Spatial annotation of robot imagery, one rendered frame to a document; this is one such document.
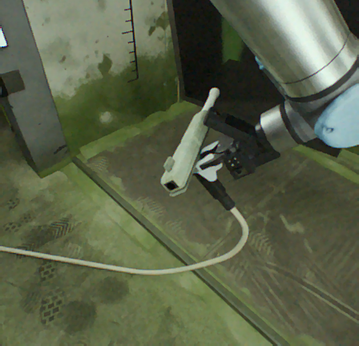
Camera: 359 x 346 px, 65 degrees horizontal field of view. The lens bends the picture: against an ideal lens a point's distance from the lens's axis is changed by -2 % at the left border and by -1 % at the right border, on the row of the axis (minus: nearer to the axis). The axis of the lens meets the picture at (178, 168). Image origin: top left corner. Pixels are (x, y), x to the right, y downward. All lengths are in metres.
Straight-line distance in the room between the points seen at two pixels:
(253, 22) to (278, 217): 1.07
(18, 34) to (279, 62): 1.14
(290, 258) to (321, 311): 0.20
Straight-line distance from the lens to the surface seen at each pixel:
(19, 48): 1.35
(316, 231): 1.30
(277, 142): 0.58
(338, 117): 0.35
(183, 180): 0.59
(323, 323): 1.10
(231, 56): 1.39
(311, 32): 0.31
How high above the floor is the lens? 0.98
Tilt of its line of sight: 40 degrees down
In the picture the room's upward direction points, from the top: straight up
